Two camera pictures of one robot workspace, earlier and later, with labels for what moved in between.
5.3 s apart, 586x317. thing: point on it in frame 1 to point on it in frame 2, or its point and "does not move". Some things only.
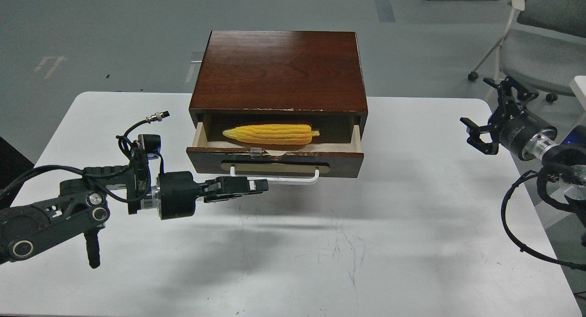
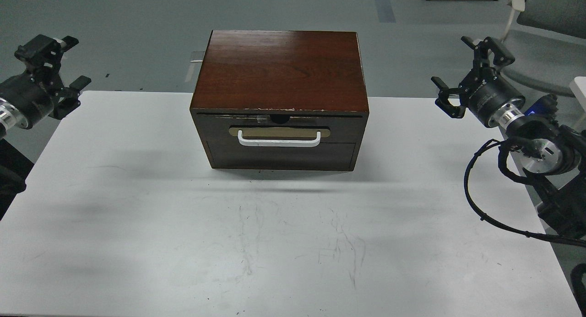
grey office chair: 544,46 does not move
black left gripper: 177,191 to 32,95
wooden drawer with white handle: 299,163 to 280,131
